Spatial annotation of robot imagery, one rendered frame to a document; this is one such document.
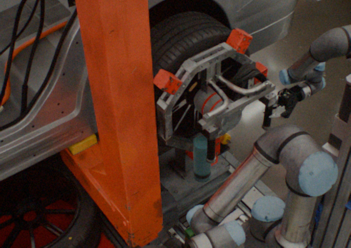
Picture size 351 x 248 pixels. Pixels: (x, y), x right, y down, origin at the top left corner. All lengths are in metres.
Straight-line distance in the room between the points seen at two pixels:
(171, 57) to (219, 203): 0.86
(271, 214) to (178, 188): 1.17
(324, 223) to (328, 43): 0.70
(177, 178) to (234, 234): 1.47
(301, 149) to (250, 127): 2.12
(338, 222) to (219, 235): 0.50
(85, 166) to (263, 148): 1.14
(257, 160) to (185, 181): 1.42
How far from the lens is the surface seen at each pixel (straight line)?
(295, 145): 1.51
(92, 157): 2.53
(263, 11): 2.86
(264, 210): 1.86
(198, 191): 3.04
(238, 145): 3.48
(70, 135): 2.47
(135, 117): 1.80
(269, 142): 1.56
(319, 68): 2.55
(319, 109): 3.81
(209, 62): 2.34
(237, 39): 2.41
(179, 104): 2.53
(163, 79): 2.23
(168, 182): 2.98
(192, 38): 2.34
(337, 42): 2.17
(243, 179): 1.61
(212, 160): 2.36
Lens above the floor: 2.54
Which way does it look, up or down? 44 degrees down
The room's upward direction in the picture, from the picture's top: 2 degrees counter-clockwise
